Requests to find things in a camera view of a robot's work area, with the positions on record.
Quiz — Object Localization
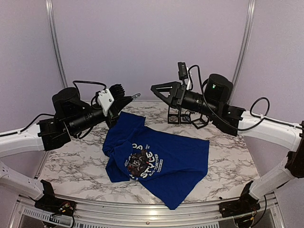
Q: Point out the black wire frame cube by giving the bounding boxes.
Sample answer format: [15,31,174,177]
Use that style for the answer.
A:
[167,106,181,124]

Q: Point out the aluminium corner post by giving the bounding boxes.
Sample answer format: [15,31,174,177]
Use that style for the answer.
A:
[45,0,68,88]
[231,0,257,84]

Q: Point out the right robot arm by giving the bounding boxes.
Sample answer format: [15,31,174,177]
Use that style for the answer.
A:
[151,74,304,213]

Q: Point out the aluminium front rail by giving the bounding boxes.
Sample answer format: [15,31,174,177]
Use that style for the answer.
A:
[8,193,285,228]

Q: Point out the blue printed t-shirt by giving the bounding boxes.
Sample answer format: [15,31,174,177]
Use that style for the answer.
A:
[103,112,209,210]

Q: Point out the left aluminium corner post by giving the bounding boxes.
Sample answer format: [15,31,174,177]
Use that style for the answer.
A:
[45,0,68,88]

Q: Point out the pink round brooch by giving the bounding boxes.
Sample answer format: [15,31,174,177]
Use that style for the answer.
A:
[169,116,178,123]

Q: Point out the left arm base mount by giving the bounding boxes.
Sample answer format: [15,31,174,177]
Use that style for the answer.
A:
[34,180,76,216]

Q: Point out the right aluminium corner post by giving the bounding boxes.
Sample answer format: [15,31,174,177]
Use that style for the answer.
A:
[231,0,257,84]

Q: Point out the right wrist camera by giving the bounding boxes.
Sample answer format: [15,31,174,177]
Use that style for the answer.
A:
[177,62,188,81]

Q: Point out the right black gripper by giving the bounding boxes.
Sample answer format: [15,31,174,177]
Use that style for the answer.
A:
[152,80,220,117]

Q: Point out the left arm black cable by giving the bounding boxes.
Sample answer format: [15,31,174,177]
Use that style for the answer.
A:
[72,80,107,140]

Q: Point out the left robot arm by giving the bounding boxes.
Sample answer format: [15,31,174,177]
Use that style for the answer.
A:
[0,84,140,158]

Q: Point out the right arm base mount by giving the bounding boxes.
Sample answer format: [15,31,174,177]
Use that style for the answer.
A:
[219,181,261,218]

